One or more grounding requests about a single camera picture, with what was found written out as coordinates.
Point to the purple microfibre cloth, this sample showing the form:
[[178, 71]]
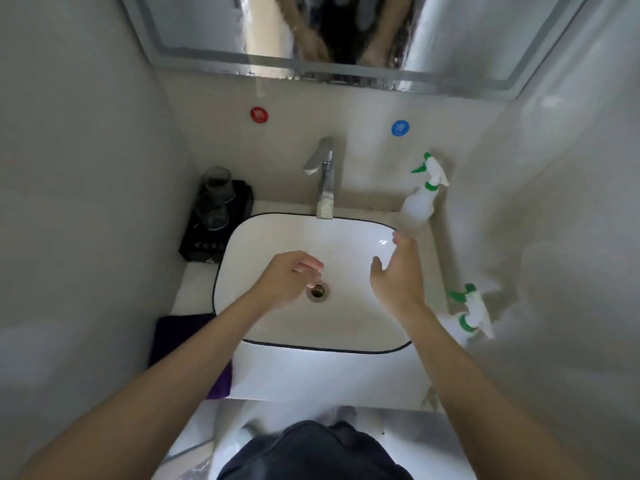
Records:
[[175, 334]]

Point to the person's right forearm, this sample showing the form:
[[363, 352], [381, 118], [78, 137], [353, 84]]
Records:
[[490, 404]]

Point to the white spray bottle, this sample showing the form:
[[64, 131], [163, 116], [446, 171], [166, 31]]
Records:
[[420, 204], [472, 314]]

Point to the blue round sticker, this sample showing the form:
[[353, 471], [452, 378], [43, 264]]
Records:
[[400, 128]]

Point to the black tray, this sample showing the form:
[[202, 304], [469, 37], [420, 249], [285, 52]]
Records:
[[200, 247]]

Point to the rectangular wall mirror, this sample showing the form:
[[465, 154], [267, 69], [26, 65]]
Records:
[[200, 24]]

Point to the person's black shirt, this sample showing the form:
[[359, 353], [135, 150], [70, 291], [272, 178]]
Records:
[[315, 454]]

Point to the metal sink drain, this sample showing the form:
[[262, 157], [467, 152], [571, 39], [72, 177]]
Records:
[[318, 292]]

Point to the person's left hand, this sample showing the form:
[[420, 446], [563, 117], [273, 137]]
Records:
[[285, 279]]

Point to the white sink basin black rim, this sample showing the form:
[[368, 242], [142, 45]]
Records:
[[345, 319]]

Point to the person's left forearm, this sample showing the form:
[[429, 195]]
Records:
[[150, 394]]

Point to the person's right hand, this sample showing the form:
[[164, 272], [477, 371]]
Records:
[[402, 284]]

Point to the red round sticker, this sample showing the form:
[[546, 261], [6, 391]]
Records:
[[259, 115]]

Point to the chrome faucet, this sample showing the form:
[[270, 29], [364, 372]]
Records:
[[326, 184]]

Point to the dark glass cup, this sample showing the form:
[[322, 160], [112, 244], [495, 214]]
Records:
[[218, 184], [213, 217]]

